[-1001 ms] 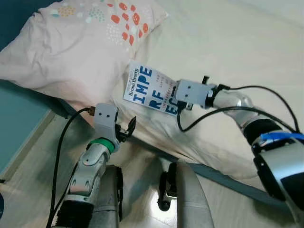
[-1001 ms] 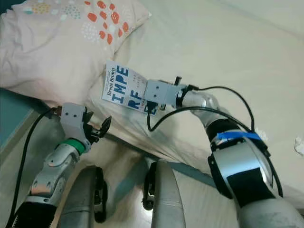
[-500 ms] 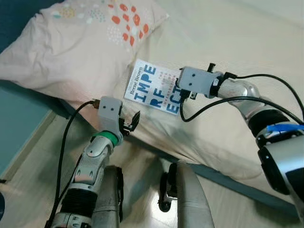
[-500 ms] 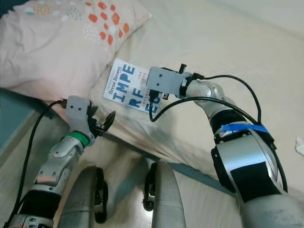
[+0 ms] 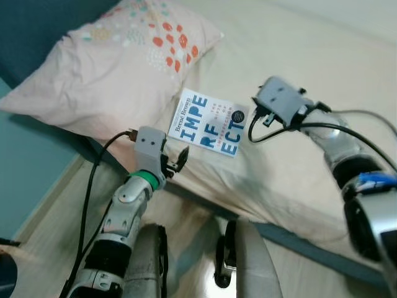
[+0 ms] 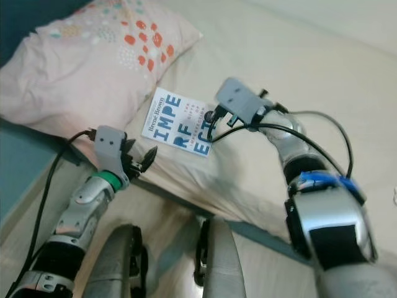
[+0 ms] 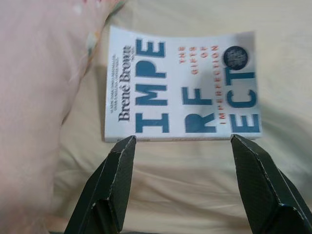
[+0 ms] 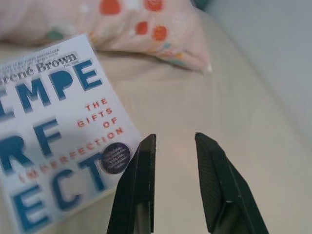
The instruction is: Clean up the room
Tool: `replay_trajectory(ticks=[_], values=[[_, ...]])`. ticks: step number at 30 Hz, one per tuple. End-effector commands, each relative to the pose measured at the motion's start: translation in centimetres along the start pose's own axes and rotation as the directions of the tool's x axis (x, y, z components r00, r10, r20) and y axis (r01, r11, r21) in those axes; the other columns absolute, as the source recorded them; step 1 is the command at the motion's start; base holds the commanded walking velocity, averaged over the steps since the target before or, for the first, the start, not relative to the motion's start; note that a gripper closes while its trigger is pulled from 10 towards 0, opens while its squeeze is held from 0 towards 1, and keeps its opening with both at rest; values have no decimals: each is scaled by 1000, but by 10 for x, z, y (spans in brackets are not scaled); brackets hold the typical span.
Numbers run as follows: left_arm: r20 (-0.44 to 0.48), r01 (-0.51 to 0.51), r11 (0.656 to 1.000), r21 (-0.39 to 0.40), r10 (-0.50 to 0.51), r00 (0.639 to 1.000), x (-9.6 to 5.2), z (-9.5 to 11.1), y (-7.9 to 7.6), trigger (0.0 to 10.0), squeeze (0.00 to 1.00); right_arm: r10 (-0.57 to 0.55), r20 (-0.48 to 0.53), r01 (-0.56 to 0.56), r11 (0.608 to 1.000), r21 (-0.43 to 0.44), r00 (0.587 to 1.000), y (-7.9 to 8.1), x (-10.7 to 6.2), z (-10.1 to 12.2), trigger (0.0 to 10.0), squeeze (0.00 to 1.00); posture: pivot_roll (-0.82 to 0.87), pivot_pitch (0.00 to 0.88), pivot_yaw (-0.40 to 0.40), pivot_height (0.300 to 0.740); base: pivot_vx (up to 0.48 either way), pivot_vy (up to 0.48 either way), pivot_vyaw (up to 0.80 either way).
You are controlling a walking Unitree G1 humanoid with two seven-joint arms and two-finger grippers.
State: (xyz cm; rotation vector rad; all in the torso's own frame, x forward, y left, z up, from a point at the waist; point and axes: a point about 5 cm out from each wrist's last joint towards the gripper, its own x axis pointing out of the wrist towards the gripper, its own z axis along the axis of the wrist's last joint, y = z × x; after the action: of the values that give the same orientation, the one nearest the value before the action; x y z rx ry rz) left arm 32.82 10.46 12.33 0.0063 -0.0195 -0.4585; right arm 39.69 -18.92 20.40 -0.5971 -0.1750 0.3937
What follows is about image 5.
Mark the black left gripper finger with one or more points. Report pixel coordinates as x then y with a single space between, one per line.
182 158

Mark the white book blue letters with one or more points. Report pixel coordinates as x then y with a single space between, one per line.
208 123

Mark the pink patterned pillow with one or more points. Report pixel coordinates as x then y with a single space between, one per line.
105 68

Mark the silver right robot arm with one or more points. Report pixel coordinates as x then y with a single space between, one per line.
353 161

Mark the cream sheeted bed mattress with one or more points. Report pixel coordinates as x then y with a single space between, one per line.
291 62

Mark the grey robot right leg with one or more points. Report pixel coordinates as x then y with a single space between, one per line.
251 261

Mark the dark blue round object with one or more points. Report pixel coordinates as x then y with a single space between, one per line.
6 270

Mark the teal upholstered headboard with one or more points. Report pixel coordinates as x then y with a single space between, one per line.
37 25

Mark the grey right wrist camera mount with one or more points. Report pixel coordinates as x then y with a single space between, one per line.
279 99

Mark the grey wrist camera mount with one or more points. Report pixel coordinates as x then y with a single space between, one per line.
279 99
149 149

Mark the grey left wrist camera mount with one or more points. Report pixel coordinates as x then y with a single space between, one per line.
149 149

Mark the dark bed frame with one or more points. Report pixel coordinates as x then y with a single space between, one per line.
298 239

